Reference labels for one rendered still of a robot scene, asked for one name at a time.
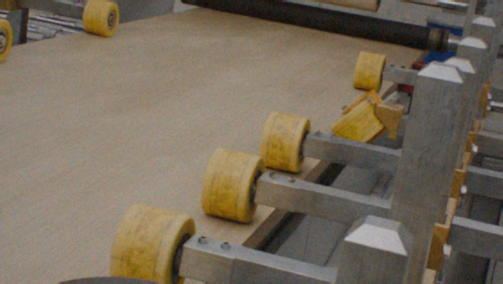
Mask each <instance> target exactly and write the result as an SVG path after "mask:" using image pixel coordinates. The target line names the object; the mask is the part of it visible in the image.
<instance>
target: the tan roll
mask: <svg viewBox="0 0 503 284"><path fill-rule="evenodd" d="M311 1H316V2H320V3H325V4H334V5H339V6H344V7H348V8H353V9H358V10H363V11H368V12H373V13H376V12H378V10H379V8H380V4H381V1H382V0H311ZM394 1H400V2H404V3H410V4H418V5H424V6H434V7H438V8H444V9H448V10H454V11H458V12H464V13H466V12H467V9H468V7H469V3H470V0H394Z"/></svg>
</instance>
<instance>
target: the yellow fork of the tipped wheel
mask: <svg viewBox="0 0 503 284"><path fill-rule="evenodd" d="M368 95H369V96H370V97H371V98H372V99H373V101H374V102H375V103H376V107H375V115H376V116H377V117H378V119H379V120H380V121H381V122H382V123H383V124H384V125H385V128H384V129H382V130H381V131H380V132H379V133H377V134H376V135H374V136H373V137H371V138H370V139H369V140H367V142H366V143H367V144H371V145H374V144H375V143H376V141H375V139H376V138H378V137H379V136H380V135H383V133H385V132H386V131H387V130H389V131H390V134H389V135H388V136H387V137H388V138H393V139H396V138H397V137H398V136H397V135H398V129H399V124H400V119H401V116H402V115H403V113H404V108H405V106H401V105H398V104H396V102H397V101H399V99H400V98H401V96H400V94H399V93H398V92H397V91H395V92H394V93H393V94H391V95H390V96H389V97H387V98H386V99H385V100H384V101H382V99H381V98H380V97H379V96H378V95H377V93H376V92H375V91H374V89H373V88H371V89H369V90H368V91H367V93H365V94H364V95H363V96H361V97H360V98H359V99H358V100H356V101H355V102H354V103H352V104H351V105H350V106H349V107H348V106H347V105H344V106H343V107H342V108H341V110H343V111H342V112H341V114H342V115H343V114H344V113H346V112H347V111H348V110H350V109H352V108H353V107H355V106H356V105H357V104H358V103H360V102H361V101H362V100H364V99H365V98H366V97H367V96H368Z"/></svg>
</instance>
